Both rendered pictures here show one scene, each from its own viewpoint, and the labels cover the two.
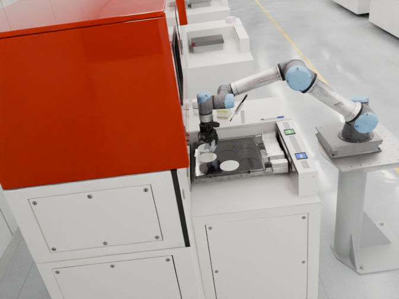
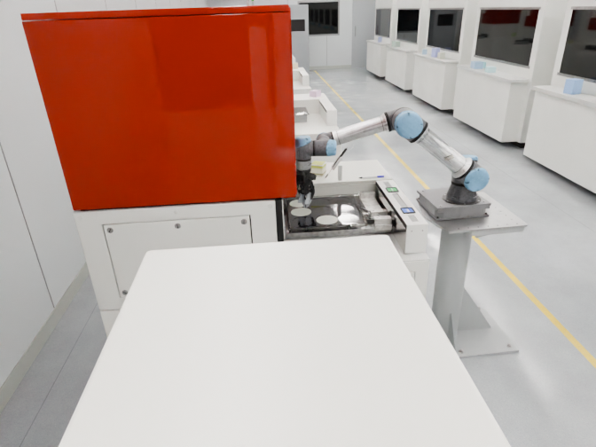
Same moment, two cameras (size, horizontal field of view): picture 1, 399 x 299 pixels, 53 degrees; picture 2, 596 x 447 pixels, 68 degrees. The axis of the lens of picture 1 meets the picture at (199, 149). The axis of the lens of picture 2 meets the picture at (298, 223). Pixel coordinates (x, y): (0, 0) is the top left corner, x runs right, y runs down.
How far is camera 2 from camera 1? 34 cm
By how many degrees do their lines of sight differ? 7
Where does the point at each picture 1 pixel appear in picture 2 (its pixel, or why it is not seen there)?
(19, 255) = (60, 332)
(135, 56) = (251, 55)
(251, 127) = (348, 185)
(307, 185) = (415, 241)
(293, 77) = (403, 122)
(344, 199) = (445, 270)
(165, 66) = (284, 70)
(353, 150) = (459, 213)
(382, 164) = (490, 228)
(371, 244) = (469, 327)
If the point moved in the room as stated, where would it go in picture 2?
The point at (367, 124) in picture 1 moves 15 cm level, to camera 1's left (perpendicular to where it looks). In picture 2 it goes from (478, 181) to (447, 184)
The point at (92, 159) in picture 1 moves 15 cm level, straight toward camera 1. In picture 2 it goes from (187, 178) to (197, 193)
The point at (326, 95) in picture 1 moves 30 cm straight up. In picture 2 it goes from (436, 146) to (443, 78)
